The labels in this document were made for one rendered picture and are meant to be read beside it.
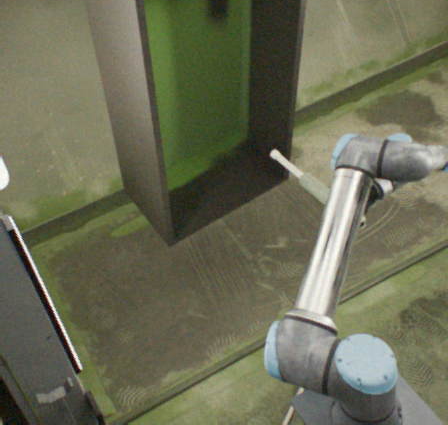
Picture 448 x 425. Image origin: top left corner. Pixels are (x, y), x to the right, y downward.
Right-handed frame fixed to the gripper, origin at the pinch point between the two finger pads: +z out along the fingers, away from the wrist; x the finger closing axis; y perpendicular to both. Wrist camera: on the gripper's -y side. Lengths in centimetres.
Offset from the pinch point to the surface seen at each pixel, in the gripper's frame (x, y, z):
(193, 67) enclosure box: 71, -29, 9
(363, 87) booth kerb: 95, 59, -117
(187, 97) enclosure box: 72, -16, 12
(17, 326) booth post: 7, -28, 113
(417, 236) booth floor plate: 3, 59, -58
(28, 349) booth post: 6, -17, 113
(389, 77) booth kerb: 93, 59, -135
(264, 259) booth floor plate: 40, 65, 1
